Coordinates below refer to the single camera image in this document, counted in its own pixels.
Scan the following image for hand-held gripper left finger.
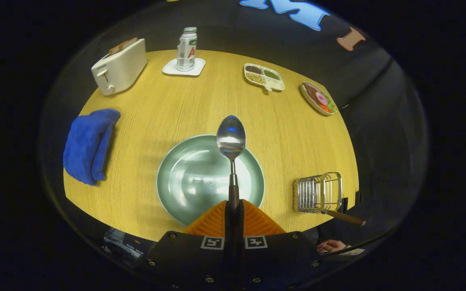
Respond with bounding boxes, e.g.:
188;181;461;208
142;199;233;291

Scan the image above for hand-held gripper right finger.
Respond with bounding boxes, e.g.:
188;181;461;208
235;199;327;291

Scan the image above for spoon with wooden handle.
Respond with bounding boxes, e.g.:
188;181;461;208
216;115;247;243

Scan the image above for fork with wooden handle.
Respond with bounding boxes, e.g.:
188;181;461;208
318;175;366;227

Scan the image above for pale green plate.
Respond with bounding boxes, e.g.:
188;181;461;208
156;134;265;227

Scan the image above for white round food plate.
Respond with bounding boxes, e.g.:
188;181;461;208
300;81;336;116

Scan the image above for white divided dish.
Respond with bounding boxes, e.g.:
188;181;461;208
244;63;285;93

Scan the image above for brown meat pieces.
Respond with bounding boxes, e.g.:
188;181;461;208
303;84;318;103

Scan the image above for blue folded towel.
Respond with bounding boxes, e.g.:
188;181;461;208
63;108;121;186

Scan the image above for white square coaster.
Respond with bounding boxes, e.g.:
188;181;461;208
162;57;206;76

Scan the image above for white toaster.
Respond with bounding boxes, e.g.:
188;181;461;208
91;38;148;96

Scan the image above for brown toast slice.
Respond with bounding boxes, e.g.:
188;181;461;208
108;37;138;56

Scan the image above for metal wire basket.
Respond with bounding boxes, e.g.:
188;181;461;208
292;172;343;214

